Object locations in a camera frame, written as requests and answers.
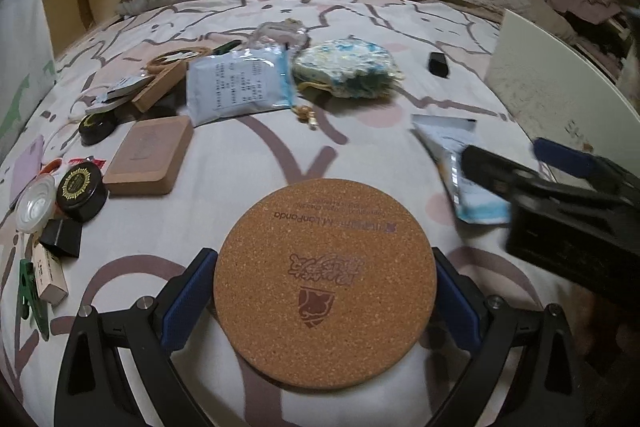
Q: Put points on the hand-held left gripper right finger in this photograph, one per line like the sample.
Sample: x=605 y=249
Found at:
x=457 y=302

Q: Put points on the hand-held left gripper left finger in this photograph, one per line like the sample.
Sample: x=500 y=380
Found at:
x=187 y=302

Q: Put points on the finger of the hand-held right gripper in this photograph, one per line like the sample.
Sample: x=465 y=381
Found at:
x=492 y=172
x=565 y=157

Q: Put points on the small white-blue packet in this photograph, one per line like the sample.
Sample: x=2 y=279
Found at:
x=450 y=157

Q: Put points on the white shoe box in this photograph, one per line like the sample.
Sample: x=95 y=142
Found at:
x=540 y=77

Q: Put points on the round cork coaster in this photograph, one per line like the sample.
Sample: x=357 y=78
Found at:
x=325 y=277

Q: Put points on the large white-blue packet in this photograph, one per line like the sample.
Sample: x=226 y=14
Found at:
x=235 y=87

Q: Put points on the small black box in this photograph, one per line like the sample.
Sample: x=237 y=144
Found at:
x=439 y=64

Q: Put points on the printed bedsheet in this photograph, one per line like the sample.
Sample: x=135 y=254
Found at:
x=360 y=142

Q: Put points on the small beige cardboard box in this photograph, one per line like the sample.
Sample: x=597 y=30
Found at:
x=50 y=274

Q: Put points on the black cube box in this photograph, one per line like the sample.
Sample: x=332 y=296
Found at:
x=61 y=237

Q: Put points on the rectangular cork block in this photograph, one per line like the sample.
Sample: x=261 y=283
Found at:
x=147 y=152

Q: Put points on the black round tin gold label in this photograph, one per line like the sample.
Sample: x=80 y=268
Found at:
x=80 y=189

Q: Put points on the green clip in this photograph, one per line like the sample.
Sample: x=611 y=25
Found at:
x=31 y=302

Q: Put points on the red wrapper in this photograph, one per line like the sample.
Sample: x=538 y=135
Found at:
x=92 y=162

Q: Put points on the clear round plastic lid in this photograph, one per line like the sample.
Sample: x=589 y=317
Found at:
x=35 y=204

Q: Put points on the gold charm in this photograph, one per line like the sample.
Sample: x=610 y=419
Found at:
x=307 y=117

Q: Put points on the small black round tin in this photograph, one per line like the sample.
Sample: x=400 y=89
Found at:
x=97 y=129

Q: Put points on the pink card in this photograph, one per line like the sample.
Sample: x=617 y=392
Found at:
x=26 y=164

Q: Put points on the wooden block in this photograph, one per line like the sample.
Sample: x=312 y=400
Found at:
x=160 y=87

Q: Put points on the small white-blue sachet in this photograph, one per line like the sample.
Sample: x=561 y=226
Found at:
x=122 y=87

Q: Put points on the clear plastic bag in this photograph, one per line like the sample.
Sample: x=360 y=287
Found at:
x=277 y=34

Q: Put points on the dark pen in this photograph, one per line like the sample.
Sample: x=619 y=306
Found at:
x=226 y=47

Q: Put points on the white shopping bag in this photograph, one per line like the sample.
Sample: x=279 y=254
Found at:
x=22 y=57

